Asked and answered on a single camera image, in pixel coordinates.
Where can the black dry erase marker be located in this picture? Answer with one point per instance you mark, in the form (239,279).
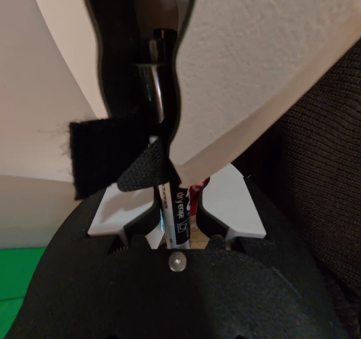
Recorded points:
(158,76)

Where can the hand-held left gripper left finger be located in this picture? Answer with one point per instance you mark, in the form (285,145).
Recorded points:
(112,220)

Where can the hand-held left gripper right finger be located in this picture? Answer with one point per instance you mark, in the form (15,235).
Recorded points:
(234,212)

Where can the green plastic bin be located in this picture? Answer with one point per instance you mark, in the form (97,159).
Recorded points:
(17,288)

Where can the red dry erase marker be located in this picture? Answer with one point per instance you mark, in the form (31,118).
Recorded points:
(194,209)

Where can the person's black sweater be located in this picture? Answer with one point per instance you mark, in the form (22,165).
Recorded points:
(324,147)

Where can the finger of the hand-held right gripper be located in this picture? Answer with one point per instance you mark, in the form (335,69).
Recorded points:
(70,20)
(253,48)

